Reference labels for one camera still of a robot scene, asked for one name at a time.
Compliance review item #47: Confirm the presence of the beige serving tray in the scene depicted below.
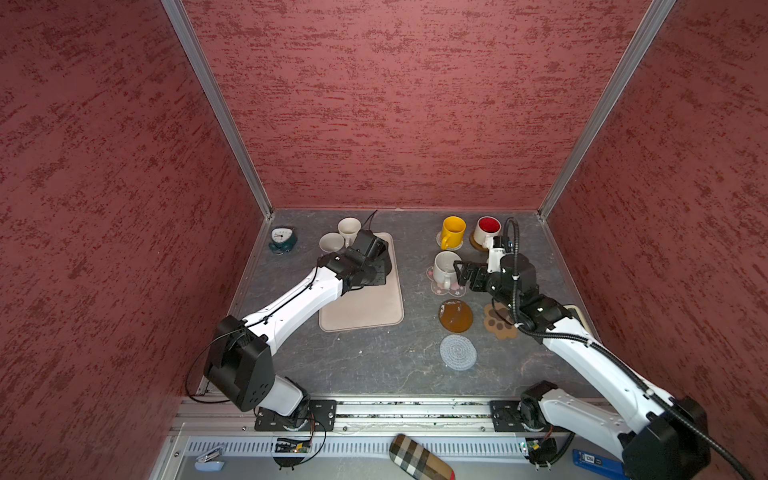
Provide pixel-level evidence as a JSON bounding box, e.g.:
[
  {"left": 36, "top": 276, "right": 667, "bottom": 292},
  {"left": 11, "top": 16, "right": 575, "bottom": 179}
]
[{"left": 319, "top": 232, "right": 404, "bottom": 332}]

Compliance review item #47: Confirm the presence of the white mug red inside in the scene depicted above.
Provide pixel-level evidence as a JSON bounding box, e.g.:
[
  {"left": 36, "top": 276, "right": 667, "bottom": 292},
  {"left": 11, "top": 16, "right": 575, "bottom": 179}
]
[{"left": 473, "top": 216, "right": 502, "bottom": 247}]

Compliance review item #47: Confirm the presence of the plaid case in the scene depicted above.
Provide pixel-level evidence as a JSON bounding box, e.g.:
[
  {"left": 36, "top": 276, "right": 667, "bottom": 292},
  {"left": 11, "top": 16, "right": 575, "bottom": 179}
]
[{"left": 389, "top": 434, "right": 456, "bottom": 480}]

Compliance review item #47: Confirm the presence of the brown wooden round coaster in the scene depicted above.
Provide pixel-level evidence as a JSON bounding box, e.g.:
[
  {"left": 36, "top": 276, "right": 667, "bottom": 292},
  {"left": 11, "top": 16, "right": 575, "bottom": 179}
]
[{"left": 438, "top": 300, "right": 474, "bottom": 334}]

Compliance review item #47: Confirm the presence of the cream calculator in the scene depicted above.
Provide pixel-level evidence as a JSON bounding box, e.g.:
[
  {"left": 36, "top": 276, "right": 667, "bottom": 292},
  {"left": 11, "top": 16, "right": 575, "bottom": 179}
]
[{"left": 565, "top": 305, "right": 595, "bottom": 337}]

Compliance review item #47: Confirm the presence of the grey woven round coaster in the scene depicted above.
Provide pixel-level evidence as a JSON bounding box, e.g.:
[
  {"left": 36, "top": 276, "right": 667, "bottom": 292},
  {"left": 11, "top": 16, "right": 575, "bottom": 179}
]
[{"left": 439, "top": 334, "right": 477, "bottom": 371}]

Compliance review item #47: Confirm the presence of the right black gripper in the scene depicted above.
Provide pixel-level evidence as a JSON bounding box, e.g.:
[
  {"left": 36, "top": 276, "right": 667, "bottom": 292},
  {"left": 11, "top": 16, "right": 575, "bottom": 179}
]
[{"left": 452, "top": 261, "right": 518, "bottom": 310}]

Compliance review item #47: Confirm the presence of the yellow mug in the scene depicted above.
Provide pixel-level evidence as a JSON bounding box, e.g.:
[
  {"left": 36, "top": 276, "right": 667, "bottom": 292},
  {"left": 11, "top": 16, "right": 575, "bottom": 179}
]
[{"left": 441, "top": 216, "right": 466, "bottom": 247}]

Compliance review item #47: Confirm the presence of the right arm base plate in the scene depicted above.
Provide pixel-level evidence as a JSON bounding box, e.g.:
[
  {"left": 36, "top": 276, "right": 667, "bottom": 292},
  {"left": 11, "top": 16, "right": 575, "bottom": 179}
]
[{"left": 489, "top": 400, "right": 542, "bottom": 433}]

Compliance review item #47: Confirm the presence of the pink flower coaster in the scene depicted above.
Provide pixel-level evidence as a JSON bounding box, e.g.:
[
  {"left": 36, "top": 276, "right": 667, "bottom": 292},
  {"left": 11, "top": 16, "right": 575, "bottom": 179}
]
[{"left": 426, "top": 266, "right": 467, "bottom": 298}]

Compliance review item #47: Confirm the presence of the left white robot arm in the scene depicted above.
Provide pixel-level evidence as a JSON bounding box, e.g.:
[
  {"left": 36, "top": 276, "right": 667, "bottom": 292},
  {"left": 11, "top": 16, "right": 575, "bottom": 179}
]
[{"left": 203, "top": 230, "right": 392, "bottom": 418}]

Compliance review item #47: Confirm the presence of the small stapler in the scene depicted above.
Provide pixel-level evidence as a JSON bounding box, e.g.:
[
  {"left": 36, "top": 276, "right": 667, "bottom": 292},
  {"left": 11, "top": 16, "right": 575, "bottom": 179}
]
[{"left": 194, "top": 446, "right": 225, "bottom": 473}]

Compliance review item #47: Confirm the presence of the brown paw coaster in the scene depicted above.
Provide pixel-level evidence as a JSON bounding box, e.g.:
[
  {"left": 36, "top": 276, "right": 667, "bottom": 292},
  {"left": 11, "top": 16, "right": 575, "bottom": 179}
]
[{"left": 483, "top": 304, "right": 519, "bottom": 340}]

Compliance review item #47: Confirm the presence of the blue tool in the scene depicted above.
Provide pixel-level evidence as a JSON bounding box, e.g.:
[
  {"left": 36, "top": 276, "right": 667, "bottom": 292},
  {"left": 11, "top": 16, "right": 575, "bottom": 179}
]
[{"left": 572, "top": 449, "right": 629, "bottom": 480}]

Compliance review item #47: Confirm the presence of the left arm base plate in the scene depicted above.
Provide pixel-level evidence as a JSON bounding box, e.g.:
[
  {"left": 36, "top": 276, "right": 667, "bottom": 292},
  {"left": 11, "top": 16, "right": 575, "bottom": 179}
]
[{"left": 254, "top": 399, "right": 338, "bottom": 432}]

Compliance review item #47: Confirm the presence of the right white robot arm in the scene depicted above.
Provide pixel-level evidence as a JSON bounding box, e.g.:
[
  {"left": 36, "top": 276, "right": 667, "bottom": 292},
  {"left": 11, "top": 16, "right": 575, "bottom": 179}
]
[{"left": 451, "top": 249, "right": 713, "bottom": 479}]

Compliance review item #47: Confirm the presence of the dark brown round coaster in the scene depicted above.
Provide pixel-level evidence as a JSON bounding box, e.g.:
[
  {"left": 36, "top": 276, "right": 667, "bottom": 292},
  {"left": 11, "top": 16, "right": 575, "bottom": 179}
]
[{"left": 469, "top": 234, "right": 488, "bottom": 253}]

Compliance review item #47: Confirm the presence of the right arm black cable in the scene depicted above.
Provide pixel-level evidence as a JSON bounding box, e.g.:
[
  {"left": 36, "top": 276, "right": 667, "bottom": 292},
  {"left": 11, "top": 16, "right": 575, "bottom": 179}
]
[{"left": 490, "top": 217, "right": 757, "bottom": 480}]

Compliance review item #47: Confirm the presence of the white woven round coaster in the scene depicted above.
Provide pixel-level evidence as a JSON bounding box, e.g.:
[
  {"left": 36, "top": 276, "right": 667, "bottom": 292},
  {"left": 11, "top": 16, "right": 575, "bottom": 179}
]
[{"left": 435, "top": 232, "right": 464, "bottom": 251}]

